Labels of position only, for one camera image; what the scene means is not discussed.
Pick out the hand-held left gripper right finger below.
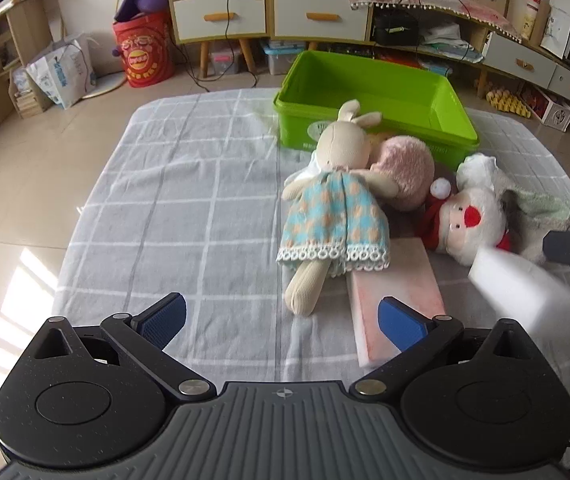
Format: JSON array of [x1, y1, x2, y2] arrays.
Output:
[[352, 296, 540, 401]]

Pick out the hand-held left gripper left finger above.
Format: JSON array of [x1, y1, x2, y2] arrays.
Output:
[[30, 292, 216, 402]]

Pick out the grey green towel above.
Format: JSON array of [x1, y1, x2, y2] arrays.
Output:
[[502, 187, 570, 266]]

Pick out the pink sponge block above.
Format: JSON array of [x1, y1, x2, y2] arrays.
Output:
[[346, 237, 446, 367]]

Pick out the white sponge block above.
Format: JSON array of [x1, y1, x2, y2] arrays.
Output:
[[467, 246, 570, 333]]

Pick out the santa plush toy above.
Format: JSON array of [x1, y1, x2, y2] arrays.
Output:
[[415, 175, 516, 267]]

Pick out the bunny plush doll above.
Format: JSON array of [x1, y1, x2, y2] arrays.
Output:
[[276, 100, 392, 317]]

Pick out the pink fluffy cloth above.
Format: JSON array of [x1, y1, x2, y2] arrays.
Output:
[[365, 135, 436, 211]]

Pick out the green plastic bin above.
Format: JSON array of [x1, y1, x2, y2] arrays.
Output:
[[272, 50, 480, 156]]

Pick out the grey checked blanket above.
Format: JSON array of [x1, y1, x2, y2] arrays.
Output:
[[52, 87, 570, 466]]

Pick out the white printed cardboard box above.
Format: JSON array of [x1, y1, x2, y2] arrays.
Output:
[[520, 82, 570, 133]]

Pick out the yellow egg tray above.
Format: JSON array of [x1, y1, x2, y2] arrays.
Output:
[[485, 87, 533, 118]]

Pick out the paper drawing sheet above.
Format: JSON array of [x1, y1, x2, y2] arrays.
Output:
[[540, 7, 570, 61]]

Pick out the white round base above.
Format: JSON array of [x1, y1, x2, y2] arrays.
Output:
[[80, 70, 128, 101]]

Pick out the stack of papers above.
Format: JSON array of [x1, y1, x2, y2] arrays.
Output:
[[420, 22, 486, 63]]

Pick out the white shopping bag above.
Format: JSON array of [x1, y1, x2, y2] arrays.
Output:
[[25, 35, 98, 111]]

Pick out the clear storage box pink contents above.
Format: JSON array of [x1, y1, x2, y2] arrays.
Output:
[[209, 42, 243, 78]]

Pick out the red printed bucket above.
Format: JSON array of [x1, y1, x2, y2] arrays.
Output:
[[112, 12, 176, 88]]

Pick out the clear storage box blue lid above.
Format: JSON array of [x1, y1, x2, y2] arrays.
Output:
[[262, 40, 308, 77]]

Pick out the black bag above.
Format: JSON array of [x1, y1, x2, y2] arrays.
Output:
[[371, 7, 420, 47]]

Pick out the wooden cabinet with white drawers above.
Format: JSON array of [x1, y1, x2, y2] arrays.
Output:
[[164, 0, 570, 111]]

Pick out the wooden bookshelf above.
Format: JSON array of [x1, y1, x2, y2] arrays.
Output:
[[0, 0, 66, 151]]

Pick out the black power cable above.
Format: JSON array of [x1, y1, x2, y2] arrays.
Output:
[[224, 0, 260, 90]]

